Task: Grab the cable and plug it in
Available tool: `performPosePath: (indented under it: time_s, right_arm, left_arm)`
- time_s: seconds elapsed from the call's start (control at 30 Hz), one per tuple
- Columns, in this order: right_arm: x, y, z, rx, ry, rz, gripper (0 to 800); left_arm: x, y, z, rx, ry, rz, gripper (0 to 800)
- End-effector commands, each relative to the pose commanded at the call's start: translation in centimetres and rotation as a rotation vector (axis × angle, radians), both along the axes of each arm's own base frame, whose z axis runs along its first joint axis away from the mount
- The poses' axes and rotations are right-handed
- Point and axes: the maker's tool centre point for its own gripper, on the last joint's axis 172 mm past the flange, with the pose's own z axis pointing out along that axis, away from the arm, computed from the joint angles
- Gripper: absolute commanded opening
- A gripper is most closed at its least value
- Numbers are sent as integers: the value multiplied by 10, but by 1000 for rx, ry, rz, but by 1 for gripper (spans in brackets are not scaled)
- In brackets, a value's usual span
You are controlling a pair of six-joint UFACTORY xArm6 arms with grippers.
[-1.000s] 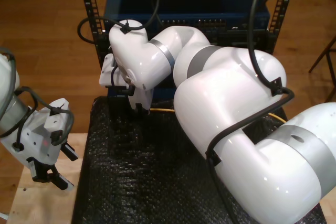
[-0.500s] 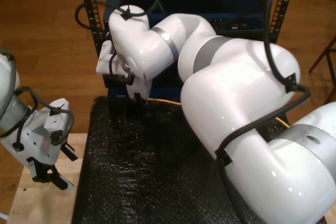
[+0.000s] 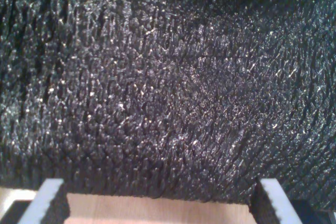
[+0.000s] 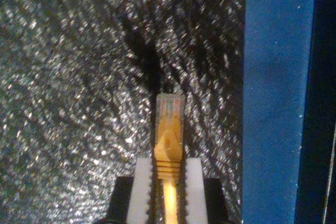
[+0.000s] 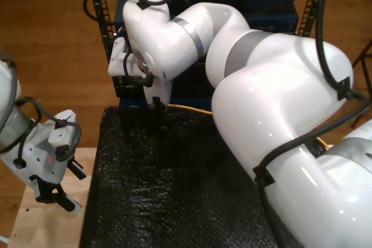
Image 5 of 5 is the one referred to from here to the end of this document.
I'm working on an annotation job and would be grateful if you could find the yellow network cable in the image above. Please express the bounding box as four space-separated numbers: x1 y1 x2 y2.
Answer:
167 102 335 152

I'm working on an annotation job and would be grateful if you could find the black bubble-wrap mat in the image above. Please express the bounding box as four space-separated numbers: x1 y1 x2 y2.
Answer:
78 105 363 248

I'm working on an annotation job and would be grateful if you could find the dark wooden chair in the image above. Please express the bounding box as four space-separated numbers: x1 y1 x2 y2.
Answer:
350 38 372 128

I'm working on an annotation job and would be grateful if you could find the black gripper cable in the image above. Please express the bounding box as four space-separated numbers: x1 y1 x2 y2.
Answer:
123 52 155 88
13 108 43 170

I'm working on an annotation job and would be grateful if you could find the black camera cable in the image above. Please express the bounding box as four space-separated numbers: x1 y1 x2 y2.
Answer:
14 95 83 162
83 0 372 248

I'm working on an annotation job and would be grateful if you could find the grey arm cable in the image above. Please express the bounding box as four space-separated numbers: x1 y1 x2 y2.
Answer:
0 52 18 132

